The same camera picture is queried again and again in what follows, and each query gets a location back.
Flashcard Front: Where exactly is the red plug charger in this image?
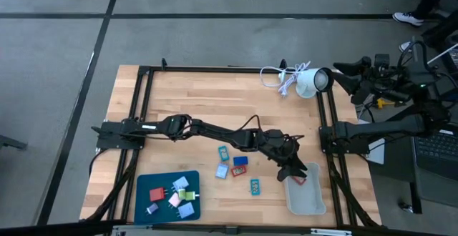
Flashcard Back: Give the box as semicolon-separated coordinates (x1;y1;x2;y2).
149;187;169;202

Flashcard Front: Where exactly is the dark laptop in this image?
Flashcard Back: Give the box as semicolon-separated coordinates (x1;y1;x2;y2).
411;127;458;182

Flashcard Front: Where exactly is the light blue plug charger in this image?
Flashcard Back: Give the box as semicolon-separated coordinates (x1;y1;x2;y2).
177;202;196;220
172;176;190;191

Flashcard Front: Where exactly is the pink plug charger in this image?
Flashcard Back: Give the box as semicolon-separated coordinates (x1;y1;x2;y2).
167;192;182;209

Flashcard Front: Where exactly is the white thin cable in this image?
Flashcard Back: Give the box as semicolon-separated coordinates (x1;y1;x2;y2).
427;42;458;65

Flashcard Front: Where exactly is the grey side desk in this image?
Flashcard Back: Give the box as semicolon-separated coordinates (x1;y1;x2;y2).
407;96;458;208

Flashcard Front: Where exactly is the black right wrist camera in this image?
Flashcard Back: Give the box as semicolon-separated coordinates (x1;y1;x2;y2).
374;53;391;69

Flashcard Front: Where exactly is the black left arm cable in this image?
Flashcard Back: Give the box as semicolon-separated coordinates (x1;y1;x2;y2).
238;114;261;134

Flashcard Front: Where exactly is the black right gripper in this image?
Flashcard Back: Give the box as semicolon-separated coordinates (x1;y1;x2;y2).
333;56;382;106

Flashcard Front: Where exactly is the grey plastic bin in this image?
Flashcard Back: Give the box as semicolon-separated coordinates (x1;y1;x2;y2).
283;162;327;216

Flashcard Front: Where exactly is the white lamp cable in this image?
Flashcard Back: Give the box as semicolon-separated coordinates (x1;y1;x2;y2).
259;61;312;98

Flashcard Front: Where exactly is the lavender grey USB charger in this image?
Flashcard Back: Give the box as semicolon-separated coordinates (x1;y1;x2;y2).
215;162;230;180

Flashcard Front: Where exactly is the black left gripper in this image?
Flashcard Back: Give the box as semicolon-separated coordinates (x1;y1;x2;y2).
263;129;309;182

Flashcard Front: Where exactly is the dark metal floor stand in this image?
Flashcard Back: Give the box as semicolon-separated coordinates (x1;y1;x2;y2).
0;134;29;151

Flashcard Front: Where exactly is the white paper sheet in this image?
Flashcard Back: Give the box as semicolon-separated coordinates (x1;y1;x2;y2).
367;137;386;165

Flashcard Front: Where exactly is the teal tray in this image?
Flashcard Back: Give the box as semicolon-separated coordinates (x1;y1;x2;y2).
134;170;201;225

